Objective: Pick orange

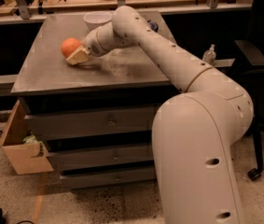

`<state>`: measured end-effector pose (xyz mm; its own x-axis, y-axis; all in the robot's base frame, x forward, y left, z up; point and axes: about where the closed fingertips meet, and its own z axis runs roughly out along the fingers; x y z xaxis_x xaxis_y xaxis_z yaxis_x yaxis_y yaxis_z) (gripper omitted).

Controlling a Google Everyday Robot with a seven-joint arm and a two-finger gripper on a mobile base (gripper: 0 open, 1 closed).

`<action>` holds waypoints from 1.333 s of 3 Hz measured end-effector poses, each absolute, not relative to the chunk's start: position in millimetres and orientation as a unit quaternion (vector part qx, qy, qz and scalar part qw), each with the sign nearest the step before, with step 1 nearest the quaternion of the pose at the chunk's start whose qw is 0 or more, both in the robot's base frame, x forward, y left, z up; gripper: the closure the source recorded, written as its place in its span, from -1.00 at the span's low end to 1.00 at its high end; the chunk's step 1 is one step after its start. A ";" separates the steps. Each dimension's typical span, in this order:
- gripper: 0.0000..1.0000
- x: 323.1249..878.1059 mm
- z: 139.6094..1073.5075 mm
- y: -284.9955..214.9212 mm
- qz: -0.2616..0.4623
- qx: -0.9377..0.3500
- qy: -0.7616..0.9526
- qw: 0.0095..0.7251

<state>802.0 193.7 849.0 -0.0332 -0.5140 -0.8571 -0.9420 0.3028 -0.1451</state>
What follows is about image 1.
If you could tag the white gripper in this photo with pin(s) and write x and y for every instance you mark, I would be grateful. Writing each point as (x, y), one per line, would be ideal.
(90, 44)

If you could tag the orange fruit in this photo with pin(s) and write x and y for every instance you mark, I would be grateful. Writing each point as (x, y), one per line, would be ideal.
(69, 45)

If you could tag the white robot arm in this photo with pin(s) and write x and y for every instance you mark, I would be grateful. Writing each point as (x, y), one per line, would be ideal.
(192, 132)

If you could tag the white ceramic bowl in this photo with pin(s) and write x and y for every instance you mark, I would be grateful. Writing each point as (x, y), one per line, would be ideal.
(97, 18)

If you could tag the grey drawer cabinet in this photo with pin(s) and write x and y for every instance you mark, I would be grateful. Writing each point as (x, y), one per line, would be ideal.
(46, 84)

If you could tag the top grey drawer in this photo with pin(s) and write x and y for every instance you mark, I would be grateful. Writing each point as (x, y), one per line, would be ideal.
(91, 122)

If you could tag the grey drawer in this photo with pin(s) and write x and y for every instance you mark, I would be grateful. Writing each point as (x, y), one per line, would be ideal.
(91, 122)
(110, 177)
(99, 156)

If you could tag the blue white soda can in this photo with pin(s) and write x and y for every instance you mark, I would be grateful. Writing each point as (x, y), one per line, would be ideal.
(153, 25)

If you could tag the open cardboard box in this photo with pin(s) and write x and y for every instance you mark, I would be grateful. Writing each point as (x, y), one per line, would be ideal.
(26, 154)

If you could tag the middle grey drawer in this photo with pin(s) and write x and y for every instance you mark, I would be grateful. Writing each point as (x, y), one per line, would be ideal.
(99, 156)

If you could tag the bottom grey drawer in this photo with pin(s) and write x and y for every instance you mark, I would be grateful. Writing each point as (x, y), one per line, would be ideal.
(110, 177)

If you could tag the hand sanitizer pump bottle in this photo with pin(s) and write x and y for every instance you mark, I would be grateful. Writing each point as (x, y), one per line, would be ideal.
(209, 55)

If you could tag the black office chair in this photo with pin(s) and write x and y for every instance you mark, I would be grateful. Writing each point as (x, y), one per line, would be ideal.
(251, 75)

